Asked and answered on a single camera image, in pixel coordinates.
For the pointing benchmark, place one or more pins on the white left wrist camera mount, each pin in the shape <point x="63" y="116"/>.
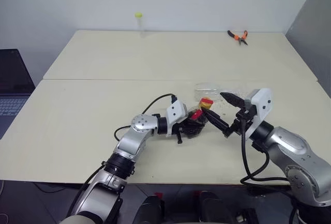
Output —
<point x="175" y="111"/>

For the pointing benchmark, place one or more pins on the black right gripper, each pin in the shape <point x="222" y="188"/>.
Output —
<point x="241" y="121"/>

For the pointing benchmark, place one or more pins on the dark rounded shape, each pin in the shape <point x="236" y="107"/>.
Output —
<point x="213" y="206"/>
<point x="148" y="208"/>

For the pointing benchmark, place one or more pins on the clear tube with yellow cap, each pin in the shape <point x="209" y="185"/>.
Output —
<point x="138" y="15"/>

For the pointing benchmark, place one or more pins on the orange and black pliers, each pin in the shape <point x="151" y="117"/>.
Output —
<point x="240" y="40"/>

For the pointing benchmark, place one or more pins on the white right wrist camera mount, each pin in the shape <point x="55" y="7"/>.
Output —
<point x="261" y="105"/>

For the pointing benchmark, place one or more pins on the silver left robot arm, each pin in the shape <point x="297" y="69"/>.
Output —
<point x="129" y="141"/>

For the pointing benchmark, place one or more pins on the dark laptop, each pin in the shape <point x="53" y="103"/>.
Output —
<point x="13" y="79"/>

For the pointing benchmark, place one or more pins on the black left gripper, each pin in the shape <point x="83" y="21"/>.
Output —
<point x="182" y="129"/>

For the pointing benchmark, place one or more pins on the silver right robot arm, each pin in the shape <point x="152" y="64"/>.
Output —
<point x="297" y="154"/>

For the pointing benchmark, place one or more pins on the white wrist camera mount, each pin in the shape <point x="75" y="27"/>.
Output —
<point x="175" y="111"/>
<point x="261" y="105"/>

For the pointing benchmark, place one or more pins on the clear plastic bag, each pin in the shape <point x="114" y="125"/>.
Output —
<point x="207" y="89"/>

